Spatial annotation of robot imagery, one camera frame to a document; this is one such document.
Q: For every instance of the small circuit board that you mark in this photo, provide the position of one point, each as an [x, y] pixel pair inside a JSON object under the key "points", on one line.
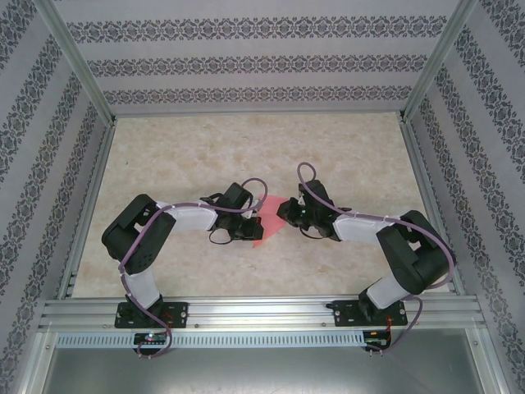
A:
{"points": [[375, 335], [149, 338]]}

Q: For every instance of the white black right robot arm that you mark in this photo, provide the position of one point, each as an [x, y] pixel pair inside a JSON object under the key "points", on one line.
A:
{"points": [[357, 227]]}

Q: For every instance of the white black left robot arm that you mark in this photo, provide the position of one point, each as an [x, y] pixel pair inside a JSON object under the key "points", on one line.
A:
{"points": [[193, 217]]}

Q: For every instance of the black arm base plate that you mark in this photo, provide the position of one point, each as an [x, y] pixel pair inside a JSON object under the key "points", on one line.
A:
{"points": [[180, 314], [342, 314]]}

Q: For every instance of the grey metal sheet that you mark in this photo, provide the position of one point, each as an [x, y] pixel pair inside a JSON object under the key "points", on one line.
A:
{"points": [[262, 373]]}

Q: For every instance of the wide aluminium base rail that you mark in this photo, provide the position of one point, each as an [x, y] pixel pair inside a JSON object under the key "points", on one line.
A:
{"points": [[262, 312]]}

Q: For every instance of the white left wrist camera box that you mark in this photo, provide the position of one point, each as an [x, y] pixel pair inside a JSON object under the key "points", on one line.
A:
{"points": [[254, 204]]}

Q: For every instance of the pink paper sheet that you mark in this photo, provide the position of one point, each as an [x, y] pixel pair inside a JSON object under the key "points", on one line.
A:
{"points": [[270, 217]]}

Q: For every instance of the aluminium side rail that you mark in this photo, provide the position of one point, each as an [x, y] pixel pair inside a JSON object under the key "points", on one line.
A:
{"points": [[430, 201], [88, 205]]}

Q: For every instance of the aluminium frame post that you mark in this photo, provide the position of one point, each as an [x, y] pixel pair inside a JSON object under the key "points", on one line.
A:
{"points": [[441, 53], [490, 365], [78, 57], [35, 365]]}

